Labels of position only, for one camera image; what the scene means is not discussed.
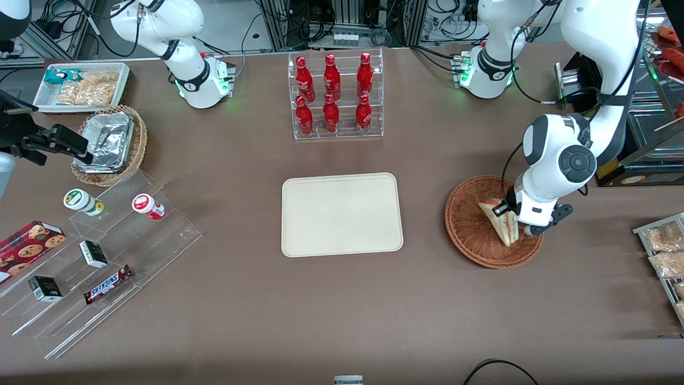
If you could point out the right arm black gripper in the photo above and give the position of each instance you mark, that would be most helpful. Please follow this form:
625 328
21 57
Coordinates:
12 126

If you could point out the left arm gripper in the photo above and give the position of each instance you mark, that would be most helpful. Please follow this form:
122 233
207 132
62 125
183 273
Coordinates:
511 203

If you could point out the triangular sandwich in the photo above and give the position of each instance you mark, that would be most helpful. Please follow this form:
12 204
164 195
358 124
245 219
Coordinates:
505 230

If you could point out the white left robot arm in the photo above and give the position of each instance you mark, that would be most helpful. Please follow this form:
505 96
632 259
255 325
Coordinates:
588 32

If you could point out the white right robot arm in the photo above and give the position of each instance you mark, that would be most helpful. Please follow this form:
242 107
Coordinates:
160 21

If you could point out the brown wicker basket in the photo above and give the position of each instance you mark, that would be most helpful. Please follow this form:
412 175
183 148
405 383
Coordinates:
470 230

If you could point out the light wicker basket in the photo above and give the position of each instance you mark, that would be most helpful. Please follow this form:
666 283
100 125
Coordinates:
136 149

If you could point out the metal tray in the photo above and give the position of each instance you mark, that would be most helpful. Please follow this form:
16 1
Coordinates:
637 231

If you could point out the beige rectangular plastic tray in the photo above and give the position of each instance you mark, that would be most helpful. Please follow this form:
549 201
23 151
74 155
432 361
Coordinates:
342 214

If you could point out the aluminium foil container stack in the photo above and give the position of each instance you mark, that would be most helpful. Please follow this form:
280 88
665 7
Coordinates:
109 133

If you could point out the green sunflower lid jar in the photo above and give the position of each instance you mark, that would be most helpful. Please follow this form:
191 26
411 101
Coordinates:
77 199

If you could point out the clear bag of chips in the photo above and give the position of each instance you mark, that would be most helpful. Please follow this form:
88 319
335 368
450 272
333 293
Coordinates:
91 91

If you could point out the teal snack packet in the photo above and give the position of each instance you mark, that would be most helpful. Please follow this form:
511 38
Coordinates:
56 76

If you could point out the white rectangular bin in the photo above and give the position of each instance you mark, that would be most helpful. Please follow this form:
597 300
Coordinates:
124 75

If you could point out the red tartan cookie box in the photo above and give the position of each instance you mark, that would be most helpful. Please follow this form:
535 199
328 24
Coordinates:
26 246

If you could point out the red lid white jar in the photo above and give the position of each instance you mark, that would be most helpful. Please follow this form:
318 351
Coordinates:
144 204

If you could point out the small black carton box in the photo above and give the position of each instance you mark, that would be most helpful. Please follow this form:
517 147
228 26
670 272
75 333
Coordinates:
45 290
93 254

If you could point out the clear acrylic stepped shelf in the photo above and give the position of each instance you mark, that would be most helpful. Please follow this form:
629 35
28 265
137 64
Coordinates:
160 240

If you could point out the Snickers chocolate bar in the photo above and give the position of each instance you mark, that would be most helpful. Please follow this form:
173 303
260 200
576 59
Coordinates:
107 284

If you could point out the glass food display case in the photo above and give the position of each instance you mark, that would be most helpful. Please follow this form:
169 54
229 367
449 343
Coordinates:
652 171

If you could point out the clear snack bag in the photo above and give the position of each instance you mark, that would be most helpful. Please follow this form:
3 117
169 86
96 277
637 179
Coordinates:
665 238
668 264
681 310
679 290

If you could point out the red cola bottle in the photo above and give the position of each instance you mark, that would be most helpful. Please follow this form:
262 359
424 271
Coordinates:
331 114
304 116
363 112
364 74
331 75
303 77

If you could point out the clear acrylic bottle rack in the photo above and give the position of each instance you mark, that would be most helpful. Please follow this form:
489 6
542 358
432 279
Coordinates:
318 135

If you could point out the small grey device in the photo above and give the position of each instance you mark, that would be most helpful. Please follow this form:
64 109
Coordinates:
348 380

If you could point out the white power strip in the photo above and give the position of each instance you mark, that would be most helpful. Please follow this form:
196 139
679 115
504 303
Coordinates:
346 38

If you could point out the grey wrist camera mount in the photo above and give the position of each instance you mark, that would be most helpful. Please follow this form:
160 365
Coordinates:
561 212

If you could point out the aluminium frame rack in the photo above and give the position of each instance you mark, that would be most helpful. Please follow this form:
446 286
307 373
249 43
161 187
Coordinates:
278 27

